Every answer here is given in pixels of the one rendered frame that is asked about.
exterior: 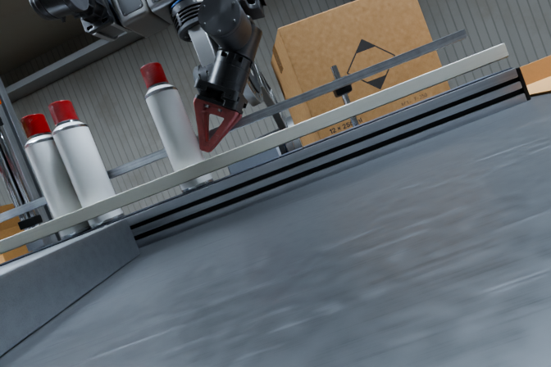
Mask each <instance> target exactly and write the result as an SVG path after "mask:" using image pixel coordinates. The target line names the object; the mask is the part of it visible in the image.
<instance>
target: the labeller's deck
mask: <svg viewBox="0 0 551 367"><path fill-rule="evenodd" d="M139 254H140V251H139V248H138V245H137V243H136V241H135V239H134V235H133V234H132V231H131V229H130V226H129V223H128V221H127V219H123V220H119V221H117V222H115V223H112V224H109V225H104V226H103V227H101V228H100V229H95V230H94V231H91V232H89V233H85V234H83V235H80V236H79V237H76V238H72V239H70V240H68V241H65V242H62V243H59V244H57V245H55V246H53V247H49V248H47V249H44V250H42V251H39V252H36V253H34V254H32V255H29V256H26V257H23V258H21V259H19V260H17V261H13V262H11V263H8V264H6V265H3V266H0V356H2V355H3V354H5V353H6V352H7V351H9V350H10V349H12V348H13V347H14V346H15V345H17V344H18V343H19V342H21V341H22V340H24V339H25V338H27V337H28V336H29V335H30V334H32V333H33V332H34V331H36V330H37V329H38V328H40V327H42V326H43V325H44V324H46V323H47V322H48V321H49V320H50V319H52V318H54V317H55V316H56V315H58V314H59V313H61V312H62V311H63V310H65V309H66V308H67V307H68V306H70V305H71V304H73V303H74V302H75V301H77V300H79V299H80V298H81V297H82V296H83V295H85V294H86V293H87V292H89V291H91V290H92V289H93V288H95V287H96V286H98V285H99V284H100V283H101V282H103V281H104V280H105V279H107V278H108V277H110V276H111V275H112V274H114V273H115V272H117V271H118V270H119V269H120V268H122V267H123V266H124V265H126V264H128V263H129V262H130V261H132V260H133V259H134V258H135V257H136V256H138V255H139Z"/></svg>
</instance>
